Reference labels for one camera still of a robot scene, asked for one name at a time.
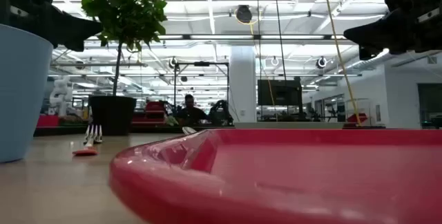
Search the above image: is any light blue plastic cup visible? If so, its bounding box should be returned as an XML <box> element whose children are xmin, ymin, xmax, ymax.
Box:
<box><xmin>0</xmin><ymin>23</ymin><xmax>55</xmax><ymax>164</ymax></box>

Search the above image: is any person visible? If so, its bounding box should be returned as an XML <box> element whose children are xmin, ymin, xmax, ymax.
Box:
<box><xmin>175</xmin><ymin>94</ymin><xmax>209</xmax><ymax>127</ymax></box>

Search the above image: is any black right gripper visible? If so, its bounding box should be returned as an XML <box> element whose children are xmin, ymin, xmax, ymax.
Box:
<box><xmin>343</xmin><ymin>0</ymin><xmax>442</xmax><ymax>61</ymax></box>

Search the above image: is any metal fork with orange handle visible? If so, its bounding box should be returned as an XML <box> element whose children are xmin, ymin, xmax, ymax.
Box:
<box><xmin>71</xmin><ymin>124</ymin><xmax>104</xmax><ymax>157</ymax></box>

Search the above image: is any long black hanging cable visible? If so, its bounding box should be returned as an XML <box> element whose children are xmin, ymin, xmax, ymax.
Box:
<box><xmin>271</xmin><ymin>0</ymin><xmax>288</xmax><ymax>80</ymax></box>

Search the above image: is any black metal rig frame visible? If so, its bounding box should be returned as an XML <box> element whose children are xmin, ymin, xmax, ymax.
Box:
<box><xmin>173</xmin><ymin>61</ymin><xmax>230</xmax><ymax>115</ymax></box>

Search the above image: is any red plastic tray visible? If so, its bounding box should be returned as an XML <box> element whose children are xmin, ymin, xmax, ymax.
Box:
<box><xmin>109</xmin><ymin>129</ymin><xmax>442</xmax><ymax>224</ymax></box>

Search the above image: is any black wall monitor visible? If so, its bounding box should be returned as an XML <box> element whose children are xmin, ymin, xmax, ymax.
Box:
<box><xmin>257</xmin><ymin>78</ymin><xmax>303</xmax><ymax>106</ymax></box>

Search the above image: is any red storage tote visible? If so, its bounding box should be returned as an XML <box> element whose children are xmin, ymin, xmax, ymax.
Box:
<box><xmin>144</xmin><ymin>101</ymin><xmax>167</xmax><ymax>124</ymax></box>

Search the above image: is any long yellow hanging cable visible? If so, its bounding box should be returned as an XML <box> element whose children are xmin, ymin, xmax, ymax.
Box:
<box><xmin>320</xmin><ymin>0</ymin><xmax>363</xmax><ymax>127</ymax></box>

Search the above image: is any red low box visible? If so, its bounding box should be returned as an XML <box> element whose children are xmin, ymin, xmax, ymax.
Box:
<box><xmin>36</xmin><ymin>114</ymin><xmax>60</xmax><ymax>128</ymax></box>

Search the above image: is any white robot figure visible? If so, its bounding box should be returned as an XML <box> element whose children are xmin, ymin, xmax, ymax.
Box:
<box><xmin>49</xmin><ymin>75</ymin><xmax>73</xmax><ymax>118</ymax></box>

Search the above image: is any white building column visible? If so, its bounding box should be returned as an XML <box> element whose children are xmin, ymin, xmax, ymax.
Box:
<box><xmin>229</xmin><ymin>46</ymin><xmax>257</xmax><ymax>124</ymax></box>

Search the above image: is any green plant in black pot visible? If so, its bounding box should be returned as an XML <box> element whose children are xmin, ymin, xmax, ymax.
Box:
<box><xmin>78</xmin><ymin>0</ymin><xmax>169</xmax><ymax>136</ymax></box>

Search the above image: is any black ceiling cable reel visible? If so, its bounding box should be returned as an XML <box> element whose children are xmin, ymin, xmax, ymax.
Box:
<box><xmin>235</xmin><ymin>5</ymin><xmax>253</xmax><ymax>24</ymax></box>

